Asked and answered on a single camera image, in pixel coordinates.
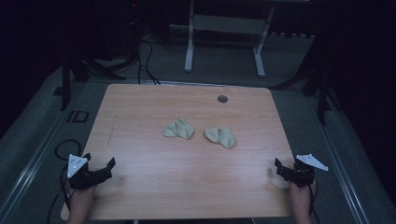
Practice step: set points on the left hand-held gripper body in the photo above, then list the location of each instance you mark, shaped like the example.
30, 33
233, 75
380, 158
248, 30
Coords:
85, 179

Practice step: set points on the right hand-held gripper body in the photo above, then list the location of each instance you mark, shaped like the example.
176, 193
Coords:
303, 175

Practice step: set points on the beige sock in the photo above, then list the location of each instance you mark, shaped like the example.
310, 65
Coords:
180, 129
222, 137

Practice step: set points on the person's right hand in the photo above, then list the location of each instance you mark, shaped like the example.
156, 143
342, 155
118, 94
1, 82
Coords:
300, 193

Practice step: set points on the person's left hand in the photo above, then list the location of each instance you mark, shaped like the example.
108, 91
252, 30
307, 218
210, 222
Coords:
81, 196

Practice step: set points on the black metal stand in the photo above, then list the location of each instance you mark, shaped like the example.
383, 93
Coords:
322, 99
66, 84

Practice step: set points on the grey round table grommet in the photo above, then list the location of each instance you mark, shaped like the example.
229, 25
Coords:
222, 99

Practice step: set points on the dark equipment with red light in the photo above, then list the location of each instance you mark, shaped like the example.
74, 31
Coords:
134, 28

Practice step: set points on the metal floor rail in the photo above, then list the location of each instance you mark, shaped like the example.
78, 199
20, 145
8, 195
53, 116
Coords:
28, 169
342, 174

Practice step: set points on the white metal table frame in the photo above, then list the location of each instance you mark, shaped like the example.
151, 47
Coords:
190, 40

